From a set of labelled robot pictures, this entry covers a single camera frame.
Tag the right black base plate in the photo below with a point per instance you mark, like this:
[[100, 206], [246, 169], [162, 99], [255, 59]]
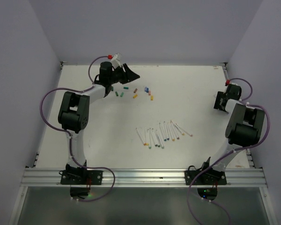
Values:
[[194, 177]]

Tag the brown capped marker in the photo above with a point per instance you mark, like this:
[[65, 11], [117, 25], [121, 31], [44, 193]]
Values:
[[174, 131]]

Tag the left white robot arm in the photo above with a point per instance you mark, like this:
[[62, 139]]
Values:
[[74, 110]]

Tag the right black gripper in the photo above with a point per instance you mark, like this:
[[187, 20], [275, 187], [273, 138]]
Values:
[[220, 96]]

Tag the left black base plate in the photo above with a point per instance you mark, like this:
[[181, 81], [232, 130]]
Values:
[[80, 176]]

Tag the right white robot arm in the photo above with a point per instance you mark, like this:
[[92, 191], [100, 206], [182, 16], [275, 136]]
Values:
[[243, 130]]

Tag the green marker pen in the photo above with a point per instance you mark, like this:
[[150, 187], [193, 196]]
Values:
[[149, 139]]

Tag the aluminium mounting rail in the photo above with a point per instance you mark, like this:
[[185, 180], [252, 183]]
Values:
[[150, 178]]

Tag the teal marker pen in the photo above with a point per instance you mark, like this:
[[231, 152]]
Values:
[[153, 137]]

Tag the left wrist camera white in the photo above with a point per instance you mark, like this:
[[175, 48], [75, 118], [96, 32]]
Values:
[[115, 61]]

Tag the blue capped marker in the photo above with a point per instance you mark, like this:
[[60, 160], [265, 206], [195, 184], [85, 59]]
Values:
[[166, 131]]

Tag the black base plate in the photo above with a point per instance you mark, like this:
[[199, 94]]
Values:
[[80, 176], [194, 177]]

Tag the light orange capped marker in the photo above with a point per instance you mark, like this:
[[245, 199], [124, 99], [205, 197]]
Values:
[[186, 132]]

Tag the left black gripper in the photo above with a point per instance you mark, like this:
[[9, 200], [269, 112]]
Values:
[[131, 75]]

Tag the yellow marker pen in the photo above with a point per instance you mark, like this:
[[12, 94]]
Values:
[[171, 132], [146, 136]]

